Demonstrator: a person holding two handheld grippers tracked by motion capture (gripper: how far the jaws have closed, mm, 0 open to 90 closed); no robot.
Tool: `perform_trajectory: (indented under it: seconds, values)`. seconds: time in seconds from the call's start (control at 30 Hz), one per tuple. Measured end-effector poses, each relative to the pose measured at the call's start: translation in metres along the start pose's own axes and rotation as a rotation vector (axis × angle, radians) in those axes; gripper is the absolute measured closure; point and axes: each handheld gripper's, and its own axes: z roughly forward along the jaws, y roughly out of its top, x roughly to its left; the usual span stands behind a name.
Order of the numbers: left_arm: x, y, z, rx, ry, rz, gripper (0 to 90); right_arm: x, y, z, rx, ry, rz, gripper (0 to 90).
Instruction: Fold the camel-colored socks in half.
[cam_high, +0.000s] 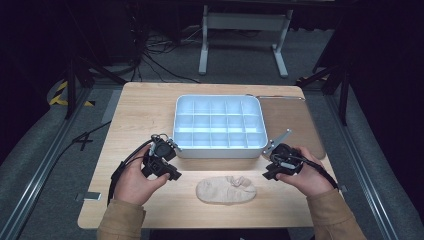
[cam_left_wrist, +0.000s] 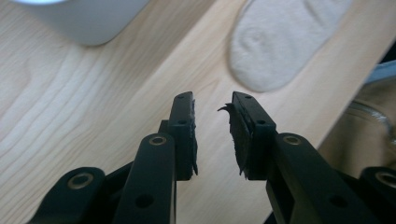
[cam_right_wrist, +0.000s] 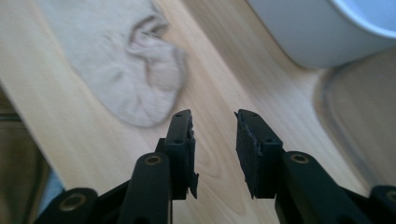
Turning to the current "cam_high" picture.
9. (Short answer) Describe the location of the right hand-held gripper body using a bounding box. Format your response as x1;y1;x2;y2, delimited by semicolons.
262;128;305;177

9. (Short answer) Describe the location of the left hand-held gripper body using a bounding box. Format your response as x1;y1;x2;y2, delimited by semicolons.
141;133;183;180

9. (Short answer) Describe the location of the beige sock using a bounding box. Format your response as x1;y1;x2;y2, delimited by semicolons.
195;175;258;205

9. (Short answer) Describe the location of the white compartment tray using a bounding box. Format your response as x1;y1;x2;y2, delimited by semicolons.
172;94;269;159

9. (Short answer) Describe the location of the person's left hand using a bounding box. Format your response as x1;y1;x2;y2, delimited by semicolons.
114;145;171;206

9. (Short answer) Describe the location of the person's right hand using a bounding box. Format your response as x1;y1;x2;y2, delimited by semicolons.
276;146;335;198

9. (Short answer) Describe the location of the black tripod stand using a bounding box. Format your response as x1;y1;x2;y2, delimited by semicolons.
64;56;128;120
296;63;351;127

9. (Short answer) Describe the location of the yellow black hazard tape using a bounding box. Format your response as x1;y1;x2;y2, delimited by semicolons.
49;80;96;108

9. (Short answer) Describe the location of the right hand-held gripper cable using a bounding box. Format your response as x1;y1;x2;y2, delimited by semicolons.
293;153;340;191

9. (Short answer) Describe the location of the hand-held gripper cable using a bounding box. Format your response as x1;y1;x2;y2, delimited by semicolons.
293;153;340;191
107;139;154;205

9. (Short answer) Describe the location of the left hand-held gripper cable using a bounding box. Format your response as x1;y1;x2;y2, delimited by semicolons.
107;139;154;205

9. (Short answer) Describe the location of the metal floor rail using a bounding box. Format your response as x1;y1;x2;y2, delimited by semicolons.
324;94;401;240
0;88;94;240

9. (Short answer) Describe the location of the black floor cable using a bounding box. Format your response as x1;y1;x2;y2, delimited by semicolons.
49;120;112;168

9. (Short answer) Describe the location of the bundle of floor cables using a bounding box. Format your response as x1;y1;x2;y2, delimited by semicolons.
129;26;201;84

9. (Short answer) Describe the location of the white metal table frame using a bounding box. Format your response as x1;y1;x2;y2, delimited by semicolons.
198;4;294;79

